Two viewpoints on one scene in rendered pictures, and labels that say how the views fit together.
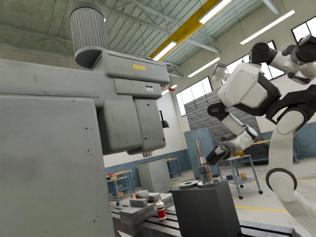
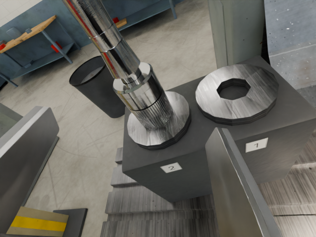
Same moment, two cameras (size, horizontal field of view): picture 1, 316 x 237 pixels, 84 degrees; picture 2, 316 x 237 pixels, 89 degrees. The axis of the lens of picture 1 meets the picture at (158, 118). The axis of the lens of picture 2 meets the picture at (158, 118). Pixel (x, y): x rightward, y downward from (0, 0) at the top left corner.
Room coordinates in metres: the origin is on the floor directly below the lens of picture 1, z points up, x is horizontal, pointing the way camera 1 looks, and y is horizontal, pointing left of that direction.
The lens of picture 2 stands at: (0.92, -0.20, 1.28)
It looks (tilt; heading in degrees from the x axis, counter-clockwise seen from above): 46 degrees down; 158
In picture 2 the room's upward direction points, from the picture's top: 33 degrees counter-clockwise
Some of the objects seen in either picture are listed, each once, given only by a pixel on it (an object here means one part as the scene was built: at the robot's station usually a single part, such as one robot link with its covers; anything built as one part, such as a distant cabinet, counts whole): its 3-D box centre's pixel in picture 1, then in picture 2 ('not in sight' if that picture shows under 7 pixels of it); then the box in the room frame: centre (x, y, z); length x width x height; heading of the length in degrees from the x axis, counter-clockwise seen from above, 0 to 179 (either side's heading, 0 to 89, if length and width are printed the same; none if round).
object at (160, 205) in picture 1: (160, 208); not in sight; (1.08, 0.10, 0.98); 0.04 x 0.04 x 0.11
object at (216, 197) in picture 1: (203, 206); (205, 140); (0.81, -0.11, 1.03); 0.22 x 0.12 x 0.20; 49
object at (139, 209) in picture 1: (148, 203); not in sight; (1.23, 0.18, 0.98); 0.35 x 0.15 x 0.11; 134
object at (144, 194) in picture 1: (143, 196); not in sight; (1.21, 0.20, 1.04); 0.06 x 0.05 x 0.06; 44
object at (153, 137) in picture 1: (142, 126); not in sight; (1.10, 0.11, 1.47); 0.21 x 0.19 x 0.32; 41
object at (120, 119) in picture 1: (114, 129); not in sight; (0.97, 0.25, 1.47); 0.24 x 0.19 x 0.26; 41
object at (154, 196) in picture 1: (150, 197); not in sight; (1.25, 0.16, 1.02); 0.15 x 0.06 x 0.04; 44
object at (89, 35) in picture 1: (90, 36); not in sight; (0.93, 0.29, 2.05); 0.20 x 0.20 x 0.32
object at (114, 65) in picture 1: (130, 77); not in sight; (1.09, 0.12, 1.81); 0.47 x 0.26 x 0.16; 131
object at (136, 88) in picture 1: (130, 95); not in sight; (1.07, 0.14, 1.68); 0.34 x 0.24 x 0.10; 131
